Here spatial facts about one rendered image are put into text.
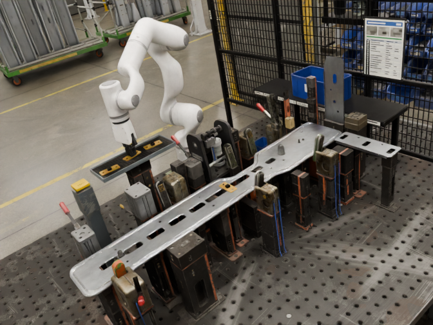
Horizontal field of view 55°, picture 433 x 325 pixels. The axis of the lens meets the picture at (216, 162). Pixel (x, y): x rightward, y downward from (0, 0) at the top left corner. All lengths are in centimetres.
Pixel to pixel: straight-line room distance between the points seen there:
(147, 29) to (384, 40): 115
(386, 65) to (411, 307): 118
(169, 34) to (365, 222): 123
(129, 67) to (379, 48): 124
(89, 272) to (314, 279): 87
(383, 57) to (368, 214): 79
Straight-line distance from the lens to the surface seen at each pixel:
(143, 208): 170
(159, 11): 986
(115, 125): 179
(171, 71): 204
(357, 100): 237
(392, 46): 224
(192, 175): 184
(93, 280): 154
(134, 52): 180
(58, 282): 209
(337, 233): 195
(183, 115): 210
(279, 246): 181
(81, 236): 166
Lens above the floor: 200
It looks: 30 degrees down
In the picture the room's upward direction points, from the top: 11 degrees counter-clockwise
